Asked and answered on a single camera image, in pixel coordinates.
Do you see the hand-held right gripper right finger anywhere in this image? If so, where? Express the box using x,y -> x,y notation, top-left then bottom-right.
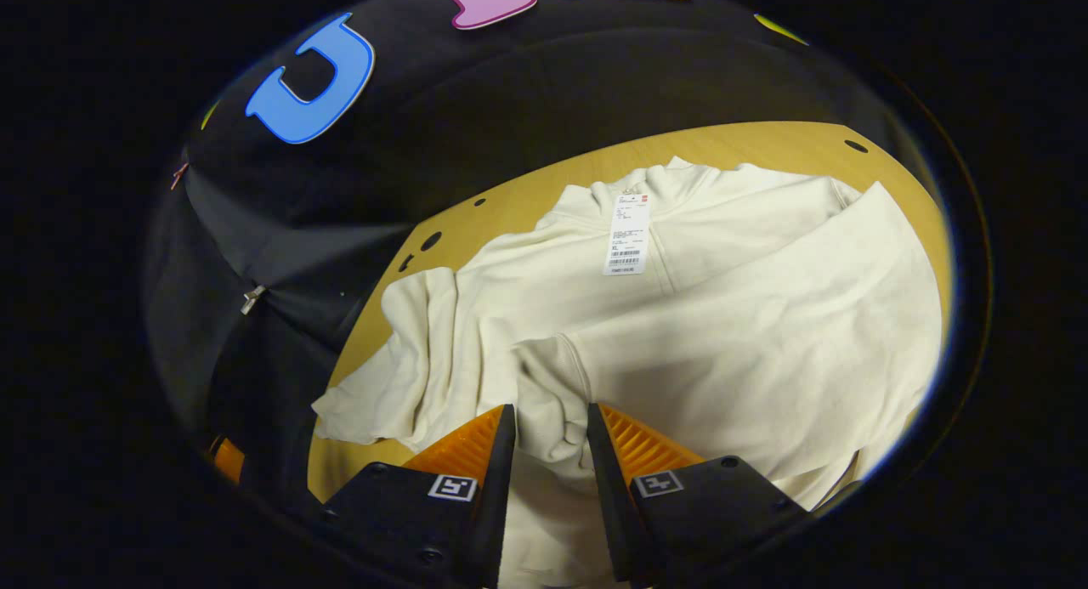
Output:
586,402 -> 808,586

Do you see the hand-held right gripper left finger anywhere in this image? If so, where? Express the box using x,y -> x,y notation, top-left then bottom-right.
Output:
319,404 -> 517,589

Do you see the cream white sweater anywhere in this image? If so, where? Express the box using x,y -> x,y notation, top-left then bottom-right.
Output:
310,156 -> 944,589

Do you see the white paper tag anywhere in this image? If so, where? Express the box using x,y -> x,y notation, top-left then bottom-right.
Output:
603,191 -> 653,277

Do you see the black backdrop cloth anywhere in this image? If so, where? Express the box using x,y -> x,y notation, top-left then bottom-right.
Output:
144,0 -> 936,505

